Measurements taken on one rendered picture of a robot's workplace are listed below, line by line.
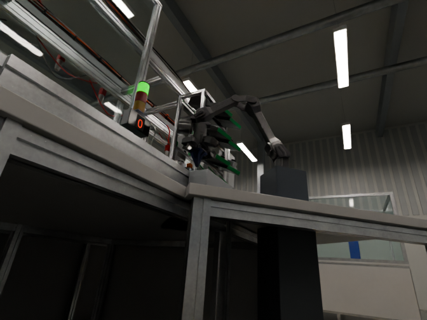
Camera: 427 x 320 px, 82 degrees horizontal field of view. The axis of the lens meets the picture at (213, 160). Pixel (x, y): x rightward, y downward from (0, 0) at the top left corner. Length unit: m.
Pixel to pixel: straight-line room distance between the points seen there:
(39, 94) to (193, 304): 0.50
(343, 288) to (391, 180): 5.76
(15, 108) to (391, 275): 4.76
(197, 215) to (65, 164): 0.32
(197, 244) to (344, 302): 4.30
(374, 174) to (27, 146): 9.82
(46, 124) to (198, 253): 0.40
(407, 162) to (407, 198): 1.21
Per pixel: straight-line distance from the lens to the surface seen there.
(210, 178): 0.79
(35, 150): 0.43
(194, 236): 0.60
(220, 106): 1.18
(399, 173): 10.04
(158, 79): 2.18
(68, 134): 0.43
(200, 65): 6.13
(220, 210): 0.64
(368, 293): 4.81
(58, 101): 0.54
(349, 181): 9.86
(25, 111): 0.41
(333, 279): 4.81
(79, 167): 0.46
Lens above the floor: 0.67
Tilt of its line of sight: 23 degrees up
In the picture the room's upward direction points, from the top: 4 degrees clockwise
